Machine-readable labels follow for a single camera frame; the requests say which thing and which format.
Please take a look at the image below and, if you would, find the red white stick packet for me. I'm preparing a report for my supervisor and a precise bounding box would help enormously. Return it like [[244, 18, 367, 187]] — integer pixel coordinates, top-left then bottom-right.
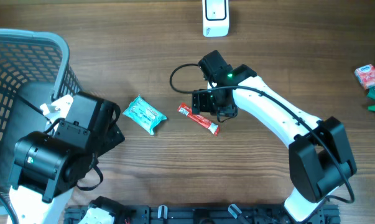
[[178, 103, 220, 136]]

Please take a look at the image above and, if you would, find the teal white small packet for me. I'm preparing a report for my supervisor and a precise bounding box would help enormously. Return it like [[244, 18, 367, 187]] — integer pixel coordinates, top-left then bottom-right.
[[123, 95, 167, 136]]

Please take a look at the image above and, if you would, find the red white tissue pack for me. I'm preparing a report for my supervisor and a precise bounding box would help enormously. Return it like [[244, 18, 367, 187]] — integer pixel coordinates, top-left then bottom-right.
[[354, 64, 375, 90]]

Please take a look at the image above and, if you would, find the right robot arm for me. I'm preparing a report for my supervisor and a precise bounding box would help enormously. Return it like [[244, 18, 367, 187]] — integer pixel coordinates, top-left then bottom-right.
[[192, 50, 357, 223]]

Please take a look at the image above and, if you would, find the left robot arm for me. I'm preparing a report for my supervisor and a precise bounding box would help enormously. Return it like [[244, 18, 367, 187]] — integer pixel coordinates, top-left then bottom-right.
[[7, 91, 124, 223]]

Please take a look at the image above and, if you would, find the white barcode scanner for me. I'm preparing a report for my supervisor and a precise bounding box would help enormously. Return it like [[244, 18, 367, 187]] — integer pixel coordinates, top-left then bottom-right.
[[201, 0, 230, 38]]

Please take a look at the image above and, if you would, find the grey plastic shopping basket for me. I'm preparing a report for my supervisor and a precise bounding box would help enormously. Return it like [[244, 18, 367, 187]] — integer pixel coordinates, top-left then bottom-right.
[[0, 29, 82, 199]]

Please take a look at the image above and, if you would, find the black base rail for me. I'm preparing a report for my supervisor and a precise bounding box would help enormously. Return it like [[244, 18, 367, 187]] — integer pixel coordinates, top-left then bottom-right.
[[63, 195, 342, 224]]

